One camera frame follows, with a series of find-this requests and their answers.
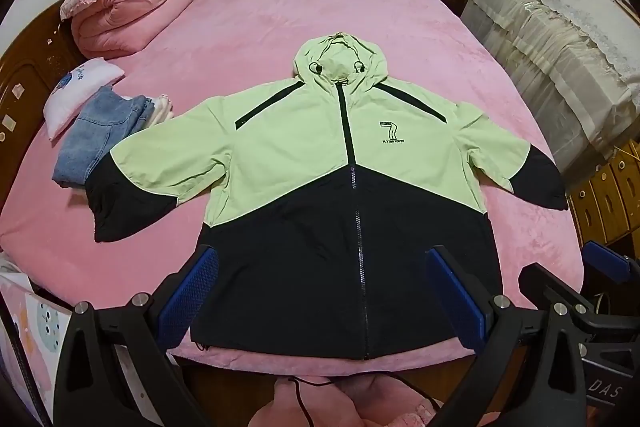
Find green and black hooded jacket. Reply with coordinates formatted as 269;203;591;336
86;34;567;360

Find wooden drawer cabinet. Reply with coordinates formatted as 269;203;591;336
567;140;639;245

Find pink plush pants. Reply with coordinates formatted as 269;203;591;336
247;373;501;427

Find cream lace-covered furniture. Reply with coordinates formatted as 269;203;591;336
461;0;639;176

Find folded cream garment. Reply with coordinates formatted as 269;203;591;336
144;94;174;128

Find white printed pillow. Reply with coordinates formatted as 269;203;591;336
43;57;125;141

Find brown wooden headboard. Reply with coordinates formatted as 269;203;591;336
0;2;85;200

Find pink plush bed blanket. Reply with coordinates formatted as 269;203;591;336
1;0;584;376

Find folded pink quilt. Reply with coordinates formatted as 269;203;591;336
70;0;193;60

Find black cable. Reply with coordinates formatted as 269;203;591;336
286;371;442;427

